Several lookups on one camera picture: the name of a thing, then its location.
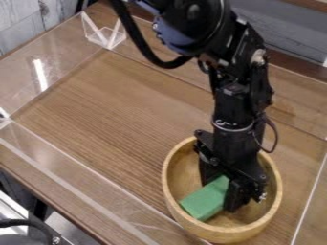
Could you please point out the brown wooden bowl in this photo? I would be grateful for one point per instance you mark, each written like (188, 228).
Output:
(226, 227)

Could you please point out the green rectangular block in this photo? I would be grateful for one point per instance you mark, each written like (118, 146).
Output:
(203, 203)

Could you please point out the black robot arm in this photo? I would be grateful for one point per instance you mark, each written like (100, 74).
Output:
(204, 29)

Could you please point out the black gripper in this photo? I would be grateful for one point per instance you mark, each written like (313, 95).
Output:
(227, 154)

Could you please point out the clear acrylic corner bracket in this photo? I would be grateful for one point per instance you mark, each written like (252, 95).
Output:
(106, 37)

